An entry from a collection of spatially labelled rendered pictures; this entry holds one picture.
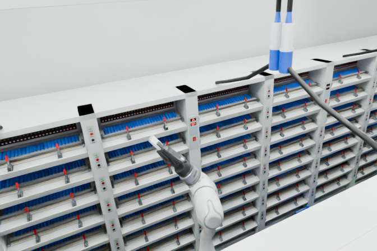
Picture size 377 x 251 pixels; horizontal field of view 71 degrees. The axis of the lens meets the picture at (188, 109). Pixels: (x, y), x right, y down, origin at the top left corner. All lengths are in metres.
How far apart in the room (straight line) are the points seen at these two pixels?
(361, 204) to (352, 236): 0.15
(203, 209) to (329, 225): 0.47
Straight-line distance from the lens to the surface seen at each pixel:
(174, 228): 2.46
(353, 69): 3.28
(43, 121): 1.75
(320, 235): 0.87
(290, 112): 2.60
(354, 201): 1.01
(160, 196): 2.19
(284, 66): 1.39
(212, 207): 1.14
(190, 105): 1.89
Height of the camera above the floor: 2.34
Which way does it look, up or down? 23 degrees down
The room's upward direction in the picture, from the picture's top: 4 degrees counter-clockwise
